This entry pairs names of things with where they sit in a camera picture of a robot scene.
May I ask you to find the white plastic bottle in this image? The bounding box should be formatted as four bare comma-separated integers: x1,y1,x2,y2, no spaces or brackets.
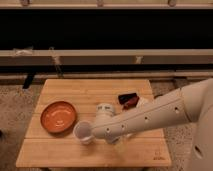
96,103,115,117

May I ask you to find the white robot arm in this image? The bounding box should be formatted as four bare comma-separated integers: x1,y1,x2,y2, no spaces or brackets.
92,78,213,171

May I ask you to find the dark red brown block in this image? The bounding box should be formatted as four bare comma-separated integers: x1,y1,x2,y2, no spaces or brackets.
123,96,139,110

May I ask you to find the clear plastic cup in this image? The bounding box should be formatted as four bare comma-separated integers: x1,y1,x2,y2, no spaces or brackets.
73,121,94,145

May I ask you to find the black chocolate bar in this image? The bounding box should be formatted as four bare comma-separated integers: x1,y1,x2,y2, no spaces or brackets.
118,93,137,104

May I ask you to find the white sponge block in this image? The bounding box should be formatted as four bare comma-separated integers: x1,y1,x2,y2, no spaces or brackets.
136,97,149,107

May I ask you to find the orange round plate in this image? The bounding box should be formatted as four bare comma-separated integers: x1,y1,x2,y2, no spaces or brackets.
40,101,77,134

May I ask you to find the wooden table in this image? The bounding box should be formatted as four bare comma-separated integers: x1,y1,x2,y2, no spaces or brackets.
16,79,171,168

